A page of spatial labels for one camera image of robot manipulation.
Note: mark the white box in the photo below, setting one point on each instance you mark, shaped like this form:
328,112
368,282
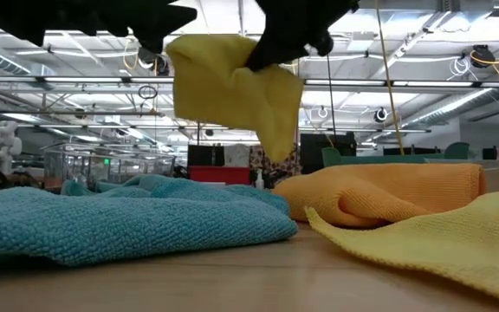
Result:
237,155

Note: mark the blue microfiber towel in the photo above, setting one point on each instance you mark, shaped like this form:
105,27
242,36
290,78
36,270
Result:
102,225
189,188

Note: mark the orange microfiber towel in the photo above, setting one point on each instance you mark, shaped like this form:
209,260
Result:
384,190

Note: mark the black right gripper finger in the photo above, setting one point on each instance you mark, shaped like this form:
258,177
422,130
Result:
271,52

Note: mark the red box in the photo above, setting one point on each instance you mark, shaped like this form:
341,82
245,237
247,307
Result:
219,175

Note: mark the green plastic basket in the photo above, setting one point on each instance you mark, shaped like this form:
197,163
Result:
362,160

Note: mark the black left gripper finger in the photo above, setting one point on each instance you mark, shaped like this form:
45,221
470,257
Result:
163,21

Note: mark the long ceiling light bar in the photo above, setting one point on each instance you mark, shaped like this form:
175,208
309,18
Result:
80,79

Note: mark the yellow microfiber towel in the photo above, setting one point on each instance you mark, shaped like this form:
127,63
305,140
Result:
449,234
223,95

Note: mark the white spray bottle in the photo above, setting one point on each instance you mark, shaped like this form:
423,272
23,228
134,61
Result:
259,180

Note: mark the black monitor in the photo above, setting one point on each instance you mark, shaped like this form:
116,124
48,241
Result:
206,156

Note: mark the glass enclosure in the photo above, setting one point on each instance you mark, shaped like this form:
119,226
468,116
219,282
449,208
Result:
102,169

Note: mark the black cabinet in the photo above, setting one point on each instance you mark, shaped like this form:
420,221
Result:
312,141

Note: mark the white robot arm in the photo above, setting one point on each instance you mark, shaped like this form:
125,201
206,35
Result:
4,145

